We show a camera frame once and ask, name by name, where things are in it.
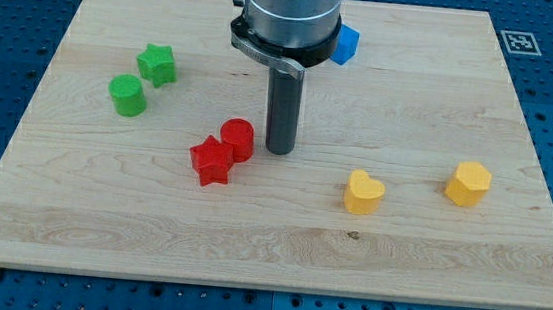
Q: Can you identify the red star block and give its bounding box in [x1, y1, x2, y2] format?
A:
[189, 135, 234, 187]

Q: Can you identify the green star block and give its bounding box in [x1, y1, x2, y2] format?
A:
[136, 43, 177, 87]

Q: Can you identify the red cylinder block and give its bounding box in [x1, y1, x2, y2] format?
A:
[220, 118, 255, 163]

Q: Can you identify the blue block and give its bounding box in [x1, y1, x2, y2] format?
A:
[330, 24, 360, 65]

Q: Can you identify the yellow hexagon block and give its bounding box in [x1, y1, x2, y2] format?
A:
[444, 161, 493, 208]

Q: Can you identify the green cylinder block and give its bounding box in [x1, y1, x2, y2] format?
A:
[108, 74, 147, 117]

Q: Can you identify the light wooden board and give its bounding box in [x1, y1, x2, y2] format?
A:
[0, 0, 553, 310]

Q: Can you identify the white fiducial marker tag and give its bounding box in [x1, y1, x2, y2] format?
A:
[500, 30, 541, 57]

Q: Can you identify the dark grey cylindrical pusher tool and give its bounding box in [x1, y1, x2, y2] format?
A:
[265, 68, 303, 156]

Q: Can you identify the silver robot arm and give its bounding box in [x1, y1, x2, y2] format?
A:
[230, 0, 342, 81]

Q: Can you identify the yellow heart block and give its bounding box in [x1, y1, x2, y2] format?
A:
[343, 169, 386, 215]

